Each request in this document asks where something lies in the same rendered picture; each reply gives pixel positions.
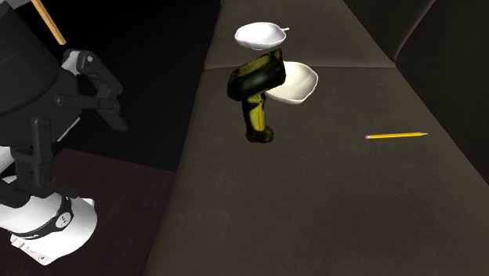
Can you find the yellow pencil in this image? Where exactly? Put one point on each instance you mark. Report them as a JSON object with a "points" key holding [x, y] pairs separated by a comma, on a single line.
{"points": [[395, 135]]}

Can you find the white leaf-shaped bowl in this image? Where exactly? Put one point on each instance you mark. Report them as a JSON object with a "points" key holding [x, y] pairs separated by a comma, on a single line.
{"points": [[259, 35]]}

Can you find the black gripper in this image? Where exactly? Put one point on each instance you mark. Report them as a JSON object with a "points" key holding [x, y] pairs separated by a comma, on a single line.
{"points": [[26, 84]]}

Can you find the white wavy-rimmed bowl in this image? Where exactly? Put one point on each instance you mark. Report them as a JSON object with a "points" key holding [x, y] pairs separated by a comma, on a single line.
{"points": [[298, 84]]}

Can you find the dark grey-brown sofa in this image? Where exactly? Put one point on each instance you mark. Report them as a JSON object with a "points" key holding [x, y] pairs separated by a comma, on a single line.
{"points": [[305, 210]]}

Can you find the yellow and black barcode scanner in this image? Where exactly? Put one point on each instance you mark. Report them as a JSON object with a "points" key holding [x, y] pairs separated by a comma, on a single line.
{"points": [[256, 80]]}

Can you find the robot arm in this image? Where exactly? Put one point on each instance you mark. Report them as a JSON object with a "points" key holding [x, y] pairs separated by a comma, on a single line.
{"points": [[46, 223]]}

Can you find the tan wooden bar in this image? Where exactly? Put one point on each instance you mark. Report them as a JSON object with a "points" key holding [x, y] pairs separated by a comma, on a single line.
{"points": [[49, 22]]}

